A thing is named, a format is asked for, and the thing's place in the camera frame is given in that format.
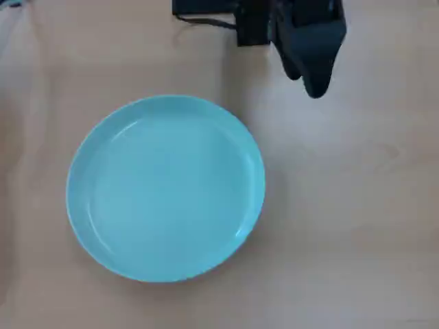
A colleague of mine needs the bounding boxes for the black table clamp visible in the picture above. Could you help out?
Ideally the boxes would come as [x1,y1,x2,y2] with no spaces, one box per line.
[235,5,274,47]

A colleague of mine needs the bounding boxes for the turquoise shallow bowl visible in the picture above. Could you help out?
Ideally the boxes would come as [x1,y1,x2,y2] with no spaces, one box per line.
[65,95,267,284]

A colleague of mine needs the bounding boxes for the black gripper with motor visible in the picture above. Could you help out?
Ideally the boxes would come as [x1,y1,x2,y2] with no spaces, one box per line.
[272,0,348,99]

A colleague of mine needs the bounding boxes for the black base cable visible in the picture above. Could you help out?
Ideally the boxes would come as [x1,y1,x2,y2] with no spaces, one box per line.
[175,13,238,31]

